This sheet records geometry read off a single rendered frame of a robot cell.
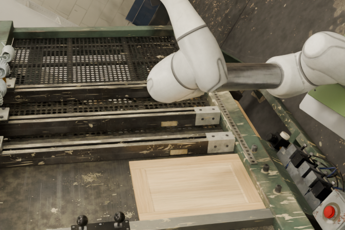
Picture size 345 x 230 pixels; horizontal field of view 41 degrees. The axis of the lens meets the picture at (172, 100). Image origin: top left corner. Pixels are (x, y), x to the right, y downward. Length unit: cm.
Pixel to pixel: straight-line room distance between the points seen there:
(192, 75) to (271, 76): 47
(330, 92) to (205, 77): 78
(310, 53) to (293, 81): 14
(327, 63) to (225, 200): 64
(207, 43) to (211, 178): 76
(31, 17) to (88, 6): 162
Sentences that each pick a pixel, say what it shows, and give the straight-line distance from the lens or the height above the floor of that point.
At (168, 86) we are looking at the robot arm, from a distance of 140.
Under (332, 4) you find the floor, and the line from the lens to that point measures 362.
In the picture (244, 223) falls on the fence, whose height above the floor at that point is 99.
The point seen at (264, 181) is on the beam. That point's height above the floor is 88.
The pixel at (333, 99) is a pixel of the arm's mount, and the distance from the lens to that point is 195.
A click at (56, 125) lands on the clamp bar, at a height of 159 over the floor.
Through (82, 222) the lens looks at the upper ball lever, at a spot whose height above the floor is 155.
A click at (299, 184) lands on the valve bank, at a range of 197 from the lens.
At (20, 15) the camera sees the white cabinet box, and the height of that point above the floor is 169.
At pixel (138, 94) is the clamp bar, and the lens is 246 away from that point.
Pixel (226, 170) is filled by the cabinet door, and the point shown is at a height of 96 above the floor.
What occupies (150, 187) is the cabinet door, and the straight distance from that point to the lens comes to 185.
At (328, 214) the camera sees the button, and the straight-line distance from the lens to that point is 155.
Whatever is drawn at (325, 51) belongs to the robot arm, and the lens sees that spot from 170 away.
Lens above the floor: 209
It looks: 25 degrees down
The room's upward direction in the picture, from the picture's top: 64 degrees counter-clockwise
